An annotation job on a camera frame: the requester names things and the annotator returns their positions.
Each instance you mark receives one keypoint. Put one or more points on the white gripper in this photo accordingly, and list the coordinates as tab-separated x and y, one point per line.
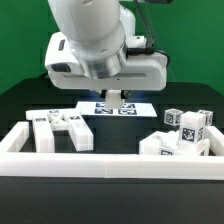
142	72

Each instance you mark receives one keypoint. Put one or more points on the white chair seat block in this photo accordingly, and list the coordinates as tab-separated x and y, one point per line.
168	143

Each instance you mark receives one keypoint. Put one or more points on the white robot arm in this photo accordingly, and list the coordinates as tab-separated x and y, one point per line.
96	48

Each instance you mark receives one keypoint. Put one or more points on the white tag marker sheet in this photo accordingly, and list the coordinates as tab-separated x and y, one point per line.
127	110

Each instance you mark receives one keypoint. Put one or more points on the white tagged cube near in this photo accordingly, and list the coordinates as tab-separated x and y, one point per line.
172	117

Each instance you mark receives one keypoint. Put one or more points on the white tagged cube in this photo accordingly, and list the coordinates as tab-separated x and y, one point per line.
172	117
208	115

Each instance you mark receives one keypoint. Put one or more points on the white tagged cube far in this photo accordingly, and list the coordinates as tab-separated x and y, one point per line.
208	115

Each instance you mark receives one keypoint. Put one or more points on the white chair back frame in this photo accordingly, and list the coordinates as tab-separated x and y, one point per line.
46	122

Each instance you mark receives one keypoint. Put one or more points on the white U-shaped fence frame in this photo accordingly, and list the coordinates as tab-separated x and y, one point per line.
15	162

